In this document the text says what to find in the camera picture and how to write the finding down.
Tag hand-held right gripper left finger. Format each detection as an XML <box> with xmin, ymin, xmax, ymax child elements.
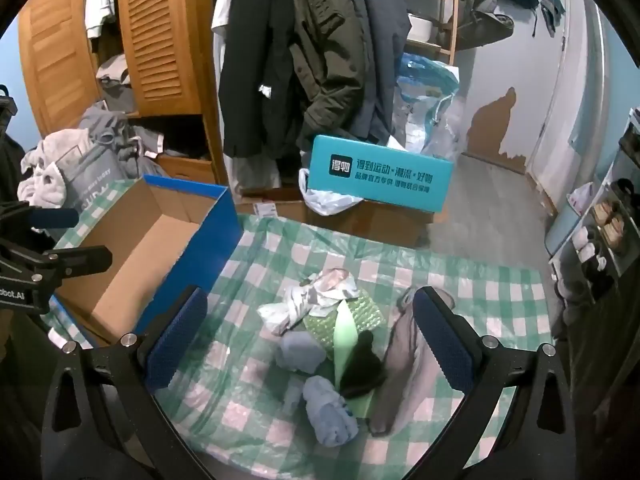
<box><xmin>42</xmin><ymin>286</ymin><xmax>208</xmax><ymax>441</ymax></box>

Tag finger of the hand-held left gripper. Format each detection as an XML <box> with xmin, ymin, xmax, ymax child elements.
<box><xmin>0</xmin><ymin>239</ymin><xmax>113</xmax><ymax>281</ymax></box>
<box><xmin>0</xmin><ymin>201</ymin><xmax>81</xmax><ymax>232</ymax></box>

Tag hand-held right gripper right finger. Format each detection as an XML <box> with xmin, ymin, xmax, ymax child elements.
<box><xmin>411</xmin><ymin>286</ymin><xmax>576</xmax><ymax>441</ymax></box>

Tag taupe grey sock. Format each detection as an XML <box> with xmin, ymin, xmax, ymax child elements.
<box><xmin>369</xmin><ymin>287</ymin><xmax>457</xmax><ymax>437</ymax></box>

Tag blue board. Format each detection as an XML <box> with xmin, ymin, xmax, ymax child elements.
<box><xmin>47</xmin><ymin>175</ymin><xmax>244</xmax><ymax>351</ymax></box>

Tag black sock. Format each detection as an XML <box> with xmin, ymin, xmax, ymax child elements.
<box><xmin>339</xmin><ymin>330</ymin><xmax>387</xmax><ymax>399</ymax></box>

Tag white patterned sock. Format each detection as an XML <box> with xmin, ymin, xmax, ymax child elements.
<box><xmin>256</xmin><ymin>268</ymin><xmax>359</xmax><ymax>337</ymax></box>

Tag grey blue sock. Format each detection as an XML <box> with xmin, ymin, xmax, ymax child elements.
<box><xmin>276</xmin><ymin>332</ymin><xmax>329</xmax><ymax>374</ymax></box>

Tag light blue sock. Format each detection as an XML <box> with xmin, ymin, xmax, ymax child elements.
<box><xmin>282</xmin><ymin>375</ymin><xmax>361</xmax><ymax>449</ymax></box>

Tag white grey crumpled cloth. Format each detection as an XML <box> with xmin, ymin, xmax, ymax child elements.
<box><xmin>17</xmin><ymin>130</ymin><xmax>92</xmax><ymax>209</ymax></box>

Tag grey printed bag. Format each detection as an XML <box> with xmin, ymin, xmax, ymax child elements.
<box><xmin>52</xmin><ymin>147</ymin><xmax>132</xmax><ymax>212</ymax></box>

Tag green knitted cloth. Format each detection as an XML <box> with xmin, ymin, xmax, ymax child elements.
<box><xmin>302</xmin><ymin>287</ymin><xmax>389</xmax><ymax>362</ymax></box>

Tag light green sheet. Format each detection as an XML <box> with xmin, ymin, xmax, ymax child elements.
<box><xmin>331</xmin><ymin>300</ymin><xmax>382</xmax><ymax>418</ymax></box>

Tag pile of grey clothes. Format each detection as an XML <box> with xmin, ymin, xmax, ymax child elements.
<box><xmin>75</xmin><ymin>102</ymin><xmax>168</xmax><ymax>181</ymax></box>

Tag brown cardboard box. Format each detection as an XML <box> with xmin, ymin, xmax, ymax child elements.
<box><xmin>235</xmin><ymin>187</ymin><xmax>436</xmax><ymax>249</ymax></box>

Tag green white checkered cloth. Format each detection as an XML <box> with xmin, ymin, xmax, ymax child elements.
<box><xmin>40</xmin><ymin>180</ymin><xmax>557</xmax><ymax>480</ymax></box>

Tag folded clothes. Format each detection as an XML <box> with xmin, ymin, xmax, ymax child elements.
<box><xmin>95</xmin><ymin>52</ymin><xmax>139</xmax><ymax>114</ymax></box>

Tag teal printed box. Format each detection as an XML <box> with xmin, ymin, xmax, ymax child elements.
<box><xmin>306</xmin><ymin>135</ymin><xmax>455</xmax><ymax>213</ymax></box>

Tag light blue bin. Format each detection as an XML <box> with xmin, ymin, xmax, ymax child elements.
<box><xmin>544</xmin><ymin>182</ymin><xmax>597</xmax><ymax>257</ymax></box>

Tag white plastic bag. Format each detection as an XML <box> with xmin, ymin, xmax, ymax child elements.
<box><xmin>298</xmin><ymin>167</ymin><xmax>366</xmax><ymax>217</ymax></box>

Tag wooden wardrobe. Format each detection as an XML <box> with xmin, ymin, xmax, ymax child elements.
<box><xmin>17</xmin><ymin>0</ymin><xmax>231</xmax><ymax>186</ymax></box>

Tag shoe rack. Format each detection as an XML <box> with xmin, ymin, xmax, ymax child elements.
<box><xmin>547</xmin><ymin>107</ymin><xmax>640</xmax><ymax>313</ymax></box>

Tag white shirt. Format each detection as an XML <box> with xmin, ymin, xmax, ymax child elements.
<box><xmin>84</xmin><ymin>0</ymin><xmax>119</xmax><ymax>41</ymax></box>

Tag clear blue plastic bag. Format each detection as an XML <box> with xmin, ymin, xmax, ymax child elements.
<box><xmin>387</xmin><ymin>52</ymin><xmax>463</xmax><ymax>158</ymax></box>

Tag black hanging jacket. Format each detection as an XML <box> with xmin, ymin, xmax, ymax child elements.
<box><xmin>218</xmin><ymin>0</ymin><xmax>307</xmax><ymax>158</ymax></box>

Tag white door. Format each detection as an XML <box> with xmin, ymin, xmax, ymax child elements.
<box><xmin>530</xmin><ymin>0</ymin><xmax>623</xmax><ymax>211</ymax></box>

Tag olive green hanging jacket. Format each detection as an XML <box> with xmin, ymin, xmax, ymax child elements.
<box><xmin>289</xmin><ymin>0</ymin><xmax>373</xmax><ymax>153</ymax></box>

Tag dark grey hanging jacket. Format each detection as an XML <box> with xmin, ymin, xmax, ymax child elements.
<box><xmin>340</xmin><ymin>0</ymin><xmax>413</xmax><ymax>143</ymax></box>

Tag olive hanging bag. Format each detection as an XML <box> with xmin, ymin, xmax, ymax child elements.
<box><xmin>457</xmin><ymin>0</ymin><xmax>516</xmax><ymax>52</ymax></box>

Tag wooden shelf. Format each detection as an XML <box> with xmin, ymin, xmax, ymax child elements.
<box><xmin>387</xmin><ymin>0</ymin><xmax>461</xmax><ymax>66</ymax></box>

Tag teal hanging bag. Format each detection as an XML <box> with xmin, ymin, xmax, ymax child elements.
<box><xmin>536</xmin><ymin>0</ymin><xmax>567</xmax><ymax>38</ymax></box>

